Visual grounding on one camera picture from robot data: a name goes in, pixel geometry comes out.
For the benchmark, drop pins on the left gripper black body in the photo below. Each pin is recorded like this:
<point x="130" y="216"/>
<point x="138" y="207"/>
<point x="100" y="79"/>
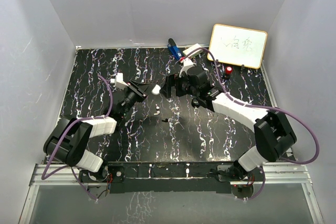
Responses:
<point x="133" y="95"/>

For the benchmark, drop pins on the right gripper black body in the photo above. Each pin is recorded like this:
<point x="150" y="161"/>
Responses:
<point x="183" y="86"/>

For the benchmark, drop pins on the white earbud charging case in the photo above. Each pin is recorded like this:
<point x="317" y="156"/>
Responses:
<point x="156" y="90"/>

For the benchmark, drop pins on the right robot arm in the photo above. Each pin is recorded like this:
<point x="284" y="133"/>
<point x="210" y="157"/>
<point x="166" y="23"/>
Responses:
<point x="273" y="132"/>

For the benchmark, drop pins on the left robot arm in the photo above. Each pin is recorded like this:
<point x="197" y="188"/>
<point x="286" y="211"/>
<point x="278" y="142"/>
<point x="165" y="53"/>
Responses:
<point x="68" y="141"/>

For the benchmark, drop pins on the small white box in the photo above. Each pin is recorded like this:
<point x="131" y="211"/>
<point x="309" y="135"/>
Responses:
<point x="192" y="51"/>

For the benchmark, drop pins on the blue stapler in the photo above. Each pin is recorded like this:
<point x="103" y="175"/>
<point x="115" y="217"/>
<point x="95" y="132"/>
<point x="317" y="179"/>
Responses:
<point x="174" y="50"/>

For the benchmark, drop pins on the red emergency stop button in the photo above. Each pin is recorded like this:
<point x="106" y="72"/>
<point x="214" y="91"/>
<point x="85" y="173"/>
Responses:
<point x="227" y="73"/>

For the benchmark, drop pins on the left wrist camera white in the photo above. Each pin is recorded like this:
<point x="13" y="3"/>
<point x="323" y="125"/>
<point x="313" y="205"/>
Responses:
<point x="118" y="81"/>

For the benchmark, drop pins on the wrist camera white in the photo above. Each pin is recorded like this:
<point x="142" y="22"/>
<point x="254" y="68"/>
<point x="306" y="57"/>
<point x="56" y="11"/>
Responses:
<point x="187" y="63"/>
<point x="118" y="81"/>

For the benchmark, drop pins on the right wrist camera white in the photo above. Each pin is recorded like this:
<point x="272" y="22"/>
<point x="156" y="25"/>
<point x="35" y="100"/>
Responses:
<point x="187" y="63"/>

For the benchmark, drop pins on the whiteboard with yellow frame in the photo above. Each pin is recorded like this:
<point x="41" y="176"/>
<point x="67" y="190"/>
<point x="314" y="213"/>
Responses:
<point x="237" y="46"/>

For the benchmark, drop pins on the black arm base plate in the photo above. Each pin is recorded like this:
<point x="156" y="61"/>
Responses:
<point x="220" y="177"/>

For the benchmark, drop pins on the aluminium rail frame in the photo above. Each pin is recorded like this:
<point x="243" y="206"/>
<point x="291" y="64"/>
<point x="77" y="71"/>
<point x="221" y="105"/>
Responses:
<point x="273" y="173"/>

